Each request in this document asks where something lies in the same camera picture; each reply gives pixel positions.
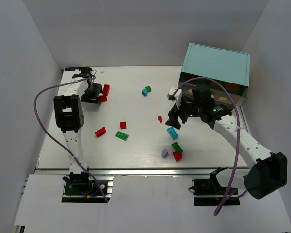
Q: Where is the green long lego brick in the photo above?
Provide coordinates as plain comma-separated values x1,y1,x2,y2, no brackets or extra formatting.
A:
171,142,183,154

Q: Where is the red curved lego piece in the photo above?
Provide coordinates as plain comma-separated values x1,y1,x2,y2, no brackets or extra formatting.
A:
95,127,106,137

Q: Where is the red rounded lego brick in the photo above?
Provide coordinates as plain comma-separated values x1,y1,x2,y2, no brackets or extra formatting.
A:
173,151,183,162

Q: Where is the small red square lego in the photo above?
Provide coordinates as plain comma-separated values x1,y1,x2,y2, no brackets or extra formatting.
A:
120,122,127,129

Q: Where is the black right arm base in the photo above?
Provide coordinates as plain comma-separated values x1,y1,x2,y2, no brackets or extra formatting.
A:
188,167,229,206

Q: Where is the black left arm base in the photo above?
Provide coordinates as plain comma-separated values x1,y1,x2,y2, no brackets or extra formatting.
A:
61,177,112,204

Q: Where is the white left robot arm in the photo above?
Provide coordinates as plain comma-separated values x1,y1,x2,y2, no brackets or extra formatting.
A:
53,80,103,174

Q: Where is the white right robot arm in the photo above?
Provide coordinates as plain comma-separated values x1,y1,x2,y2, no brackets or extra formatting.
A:
165,84,288,199

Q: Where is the large red lego brick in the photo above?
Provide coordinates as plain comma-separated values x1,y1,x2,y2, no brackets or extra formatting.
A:
102,84,110,96

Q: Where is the long cyan lego brick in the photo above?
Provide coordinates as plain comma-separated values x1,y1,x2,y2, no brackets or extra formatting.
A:
167,127,178,140

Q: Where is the lilac lego piece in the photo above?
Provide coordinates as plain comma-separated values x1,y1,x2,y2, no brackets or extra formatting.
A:
161,149,169,158

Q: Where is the dark corner label sticker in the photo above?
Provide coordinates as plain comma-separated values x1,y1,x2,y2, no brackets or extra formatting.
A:
64,67,81,72

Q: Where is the small cyan lego brick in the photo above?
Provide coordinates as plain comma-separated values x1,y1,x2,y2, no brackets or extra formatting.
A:
142,89,148,96

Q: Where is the small green lego brick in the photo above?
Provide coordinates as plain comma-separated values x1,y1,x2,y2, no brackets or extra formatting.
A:
145,86,152,92

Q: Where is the green flat lego plate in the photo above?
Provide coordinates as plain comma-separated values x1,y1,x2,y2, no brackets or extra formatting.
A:
115,131,129,141

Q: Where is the teal drawer organizer box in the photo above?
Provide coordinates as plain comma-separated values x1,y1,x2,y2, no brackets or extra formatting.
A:
178,43,250,106

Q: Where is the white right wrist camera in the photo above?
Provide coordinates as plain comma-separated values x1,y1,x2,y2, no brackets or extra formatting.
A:
167,87,182,107

